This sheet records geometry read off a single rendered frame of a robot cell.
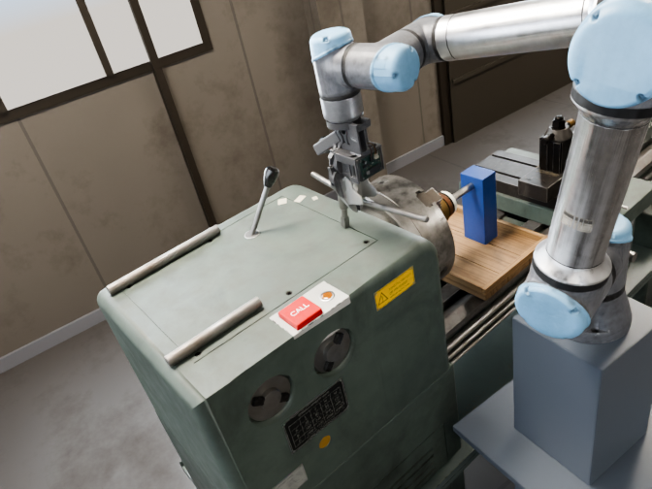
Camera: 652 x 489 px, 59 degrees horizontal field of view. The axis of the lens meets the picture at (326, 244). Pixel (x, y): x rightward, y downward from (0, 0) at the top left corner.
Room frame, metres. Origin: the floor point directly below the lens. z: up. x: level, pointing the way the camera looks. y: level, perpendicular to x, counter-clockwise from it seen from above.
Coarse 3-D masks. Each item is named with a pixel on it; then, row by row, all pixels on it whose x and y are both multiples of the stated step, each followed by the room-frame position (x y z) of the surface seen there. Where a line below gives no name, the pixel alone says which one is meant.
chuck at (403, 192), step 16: (384, 176) 1.31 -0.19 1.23; (384, 192) 1.21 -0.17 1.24; (400, 192) 1.20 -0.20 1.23; (416, 192) 1.20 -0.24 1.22; (400, 208) 1.15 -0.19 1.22; (416, 208) 1.16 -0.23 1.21; (432, 208) 1.16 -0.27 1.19; (416, 224) 1.12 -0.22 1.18; (432, 224) 1.13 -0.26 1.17; (448, 224) 1.15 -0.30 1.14; (432, 240) 1.11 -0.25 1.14; (448, 240) 1.13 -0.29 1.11; (448, 256) 1.12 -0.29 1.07; (448, 272) 1.15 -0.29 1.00
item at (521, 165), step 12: (492, 156) 1.75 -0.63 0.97; (504, 156) 1.73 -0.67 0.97; (516, 156) 1.71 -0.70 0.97; (492, 168) 1.67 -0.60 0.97; (504, 168) 1.65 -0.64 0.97; (516, 168) 1.64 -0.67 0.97; (528, 168) 1.62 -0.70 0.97; (504, 180) 1.58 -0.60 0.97; (516, 180) 1.56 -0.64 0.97; (504, 192) 1.57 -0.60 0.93; (516, 192) 1.53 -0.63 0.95; (540, 204) 1.46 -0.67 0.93; (552, 204) 1.42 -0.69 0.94
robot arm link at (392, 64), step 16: (400, 32) 0.98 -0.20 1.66; (352, 48) 0.96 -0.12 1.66; (368, 48) 0.94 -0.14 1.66; (384, 48) 0.91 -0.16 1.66; (400, 48) 0.90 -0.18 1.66; (416, 48) 0.95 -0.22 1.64; (352, 64) 0.94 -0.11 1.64; (368, 64) 0.91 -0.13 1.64; (384, 64) 0.89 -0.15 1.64; (400, 64) 0.88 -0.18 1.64; (416, 64) 0.91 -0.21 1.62; (352, 80) 0.94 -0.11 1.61; (368, 80) 0.91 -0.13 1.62; (384, 80) 0.89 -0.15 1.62; (400, 80) 0.88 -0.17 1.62
